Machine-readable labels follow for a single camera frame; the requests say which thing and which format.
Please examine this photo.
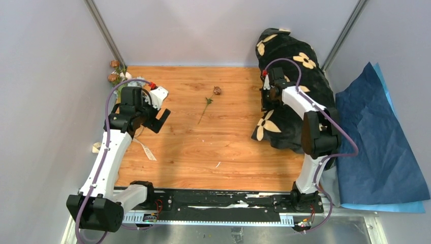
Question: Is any fake flower bunch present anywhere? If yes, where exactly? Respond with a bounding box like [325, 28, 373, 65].
[108, 60, 146, 103]

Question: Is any single brown fake rose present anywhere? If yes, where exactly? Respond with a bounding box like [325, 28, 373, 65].
[197, 86, 222, 124]

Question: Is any cream printed ribbon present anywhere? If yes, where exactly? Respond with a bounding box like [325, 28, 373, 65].
[91, 129, 156, 164]

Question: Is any blue wrapping paper sheet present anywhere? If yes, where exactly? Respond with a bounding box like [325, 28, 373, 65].
[335, 64, 430, 213]

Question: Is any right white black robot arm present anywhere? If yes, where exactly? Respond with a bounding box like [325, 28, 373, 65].
[262, 68, 341, 212]

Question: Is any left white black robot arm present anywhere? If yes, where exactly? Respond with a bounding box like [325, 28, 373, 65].
[66, 86, 170, 232]

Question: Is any black floral plush blanket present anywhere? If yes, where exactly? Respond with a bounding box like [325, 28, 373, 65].
[252, 28, 341, 159]

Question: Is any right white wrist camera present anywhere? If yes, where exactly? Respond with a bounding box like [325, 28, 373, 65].
[263, 75, 271, 90]

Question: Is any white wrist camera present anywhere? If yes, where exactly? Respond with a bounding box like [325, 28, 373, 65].
[263, 75, 271, 90]
[147, 86, 169, 110]

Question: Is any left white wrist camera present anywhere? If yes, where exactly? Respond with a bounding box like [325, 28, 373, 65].
[147, 86, 169, 110]

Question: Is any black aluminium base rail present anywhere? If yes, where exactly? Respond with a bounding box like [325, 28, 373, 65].
[69, 187, 380, 233]

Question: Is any left aluminium corner post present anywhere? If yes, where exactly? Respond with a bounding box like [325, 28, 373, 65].
[84, 0, 126, 65]

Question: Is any aluminium corner post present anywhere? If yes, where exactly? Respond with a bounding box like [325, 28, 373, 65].
[322, 0, 368, 72]
[84, 0, 126, 65]

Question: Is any right aluminium corner post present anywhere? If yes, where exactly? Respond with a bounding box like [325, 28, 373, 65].
[322, 0, 368, 72]

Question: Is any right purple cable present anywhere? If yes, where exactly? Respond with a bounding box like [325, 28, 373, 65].
[262, 58, 360, 234]

